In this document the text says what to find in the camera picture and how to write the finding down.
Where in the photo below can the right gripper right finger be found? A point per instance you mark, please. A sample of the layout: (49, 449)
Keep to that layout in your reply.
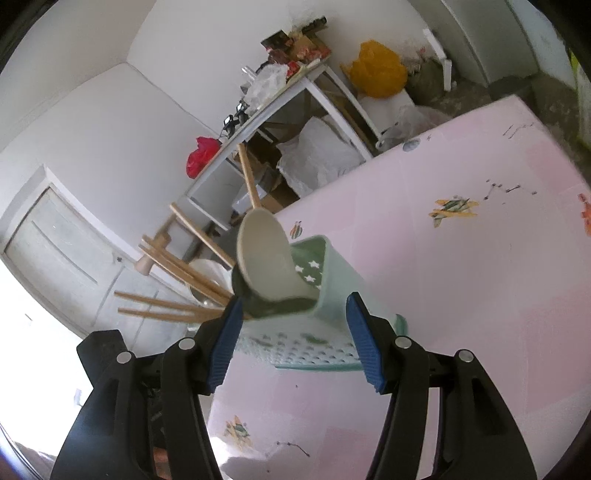
(477, 436)

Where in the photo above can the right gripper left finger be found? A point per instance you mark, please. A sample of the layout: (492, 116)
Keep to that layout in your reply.
(139, 405)

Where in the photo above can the beige plastic spoon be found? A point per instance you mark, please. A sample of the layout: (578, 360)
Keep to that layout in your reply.
(265, 260)

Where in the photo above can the grey metal ladle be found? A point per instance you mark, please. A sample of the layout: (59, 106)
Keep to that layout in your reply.
(259, 308)

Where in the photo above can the white plastic rice spoon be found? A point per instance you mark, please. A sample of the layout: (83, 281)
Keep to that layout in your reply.
(214, 271)

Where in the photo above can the mint green utensil holder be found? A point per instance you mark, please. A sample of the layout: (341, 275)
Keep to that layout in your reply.
(317, 339)

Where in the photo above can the wooden chair black seat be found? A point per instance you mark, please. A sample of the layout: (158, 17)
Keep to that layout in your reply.
(153, 247)

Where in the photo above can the white door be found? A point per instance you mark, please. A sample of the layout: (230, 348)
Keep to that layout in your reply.
(77, 272)

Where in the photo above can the pink patterned tablecloth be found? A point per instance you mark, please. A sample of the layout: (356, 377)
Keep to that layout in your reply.
(478, 233)

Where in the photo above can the red plastic bag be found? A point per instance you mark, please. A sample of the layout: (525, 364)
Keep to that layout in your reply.
(198, 159)

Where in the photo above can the white sack under table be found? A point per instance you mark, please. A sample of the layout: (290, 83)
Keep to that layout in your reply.
(315, 158)

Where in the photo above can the yellow plastic bag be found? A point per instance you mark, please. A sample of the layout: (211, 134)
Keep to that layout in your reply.
(378, 72)

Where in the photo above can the clear plastic bag on table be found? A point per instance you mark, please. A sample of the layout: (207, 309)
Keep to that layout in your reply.
(267, 84)

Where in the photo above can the silver refrigerator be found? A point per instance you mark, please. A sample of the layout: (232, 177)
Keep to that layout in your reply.
(512, 38)

